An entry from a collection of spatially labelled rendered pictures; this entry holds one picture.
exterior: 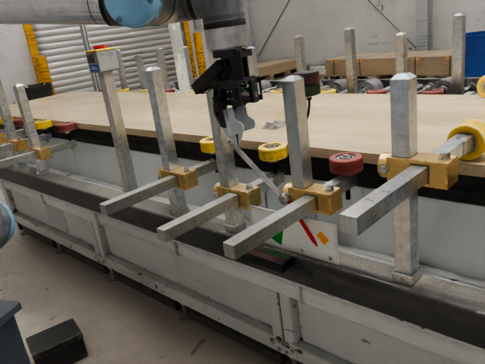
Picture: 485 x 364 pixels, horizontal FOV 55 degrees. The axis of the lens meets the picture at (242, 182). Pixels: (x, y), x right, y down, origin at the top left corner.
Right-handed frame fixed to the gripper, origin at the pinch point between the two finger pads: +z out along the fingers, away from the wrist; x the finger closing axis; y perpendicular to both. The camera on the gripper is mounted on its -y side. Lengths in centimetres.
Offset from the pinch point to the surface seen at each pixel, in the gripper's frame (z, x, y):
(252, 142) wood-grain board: 9.7, 26.6, -20.2
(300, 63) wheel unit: -2, 115, -67
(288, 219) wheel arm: 14.5, -4.8, 17.7
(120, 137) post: 6, 7, -62
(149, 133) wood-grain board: 10, 27, -74
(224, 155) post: 6.9, 6.3, -11.0
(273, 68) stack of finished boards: 74, 665, -553
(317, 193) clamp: 12.4, 5.5, 18.0
